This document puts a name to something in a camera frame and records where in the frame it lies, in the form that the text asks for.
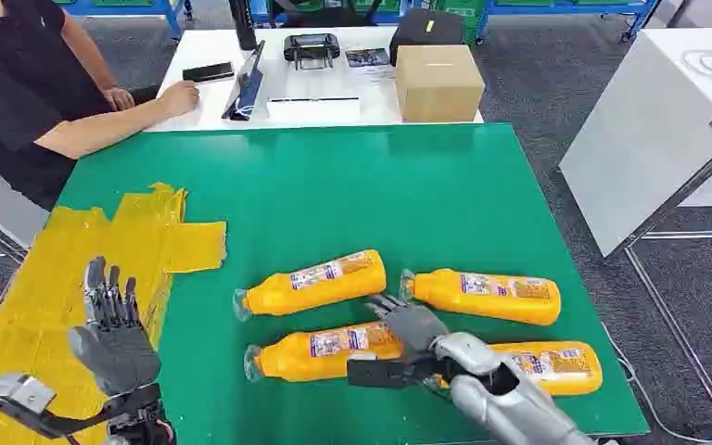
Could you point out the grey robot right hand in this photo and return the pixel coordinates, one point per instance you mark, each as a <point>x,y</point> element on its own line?
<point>414,325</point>

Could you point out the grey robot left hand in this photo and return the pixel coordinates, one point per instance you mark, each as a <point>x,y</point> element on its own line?
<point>119,353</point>

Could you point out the person's right hand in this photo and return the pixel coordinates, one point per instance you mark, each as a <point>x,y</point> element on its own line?
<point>179,97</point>

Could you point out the person's left hand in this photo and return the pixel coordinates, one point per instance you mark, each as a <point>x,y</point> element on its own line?
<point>118,98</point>

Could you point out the orange drink bottle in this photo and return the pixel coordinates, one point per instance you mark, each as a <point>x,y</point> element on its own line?
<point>307,359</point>
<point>565,368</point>
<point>331,285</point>
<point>491,298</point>

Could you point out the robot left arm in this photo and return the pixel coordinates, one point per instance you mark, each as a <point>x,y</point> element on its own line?
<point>144,420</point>

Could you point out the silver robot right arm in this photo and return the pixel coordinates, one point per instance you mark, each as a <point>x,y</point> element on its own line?
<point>509,405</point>

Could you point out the black smartphone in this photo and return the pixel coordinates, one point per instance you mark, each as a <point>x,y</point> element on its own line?
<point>208,72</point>

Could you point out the dark tablet with cover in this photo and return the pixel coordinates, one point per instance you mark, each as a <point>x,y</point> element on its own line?
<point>245,86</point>

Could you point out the blue metal rack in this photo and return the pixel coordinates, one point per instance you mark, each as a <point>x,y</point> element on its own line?
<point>147,7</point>
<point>565,6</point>

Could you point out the yellow sheet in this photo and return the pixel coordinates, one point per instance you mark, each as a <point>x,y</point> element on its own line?
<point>43,295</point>

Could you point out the black upright stand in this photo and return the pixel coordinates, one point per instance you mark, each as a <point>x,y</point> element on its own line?
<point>243,24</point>

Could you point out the person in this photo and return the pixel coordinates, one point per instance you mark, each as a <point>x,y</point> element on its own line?
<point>6,80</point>

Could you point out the black handheld controller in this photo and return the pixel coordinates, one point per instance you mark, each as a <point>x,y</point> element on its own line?
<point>311,48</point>

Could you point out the white desk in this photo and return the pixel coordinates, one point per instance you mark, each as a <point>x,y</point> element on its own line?
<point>325,86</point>

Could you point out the printed booklet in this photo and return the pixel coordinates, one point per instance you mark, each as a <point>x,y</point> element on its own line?
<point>367,58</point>

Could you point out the brown cardboard box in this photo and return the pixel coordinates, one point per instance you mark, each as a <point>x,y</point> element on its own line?
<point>439,83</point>

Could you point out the black case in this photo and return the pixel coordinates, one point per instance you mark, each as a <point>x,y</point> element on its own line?
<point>423,31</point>

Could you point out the green crate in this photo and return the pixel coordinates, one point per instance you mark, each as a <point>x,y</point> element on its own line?
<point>463,9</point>

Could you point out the white side table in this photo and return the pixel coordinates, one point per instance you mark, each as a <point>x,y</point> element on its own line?
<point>644,135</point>

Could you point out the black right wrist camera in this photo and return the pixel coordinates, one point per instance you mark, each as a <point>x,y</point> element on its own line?
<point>387,373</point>

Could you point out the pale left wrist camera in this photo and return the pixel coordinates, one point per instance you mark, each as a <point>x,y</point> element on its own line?
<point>21,396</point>

